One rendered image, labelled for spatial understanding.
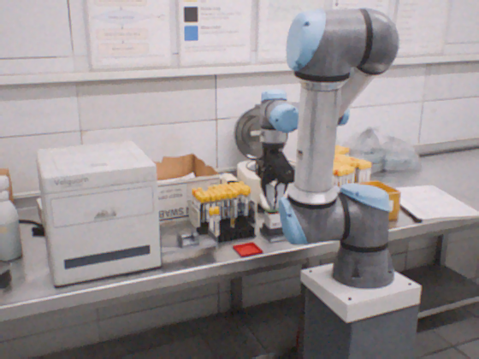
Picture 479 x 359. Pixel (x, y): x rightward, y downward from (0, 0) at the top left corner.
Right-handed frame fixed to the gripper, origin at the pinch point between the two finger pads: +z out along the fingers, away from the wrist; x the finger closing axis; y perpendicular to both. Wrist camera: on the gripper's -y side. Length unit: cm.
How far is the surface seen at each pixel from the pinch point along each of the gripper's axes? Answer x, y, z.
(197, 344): 15, 38, 70
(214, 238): 21.1, -4.6, 5.3
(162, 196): 29.7, 21.9, 0.1
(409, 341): -16, -47, 21
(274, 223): 0.4, -1.5, 4.9
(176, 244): 31.8, -2.9, 5.9
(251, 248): 10.1, -5.8, 9.7
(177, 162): 17, 50, -2
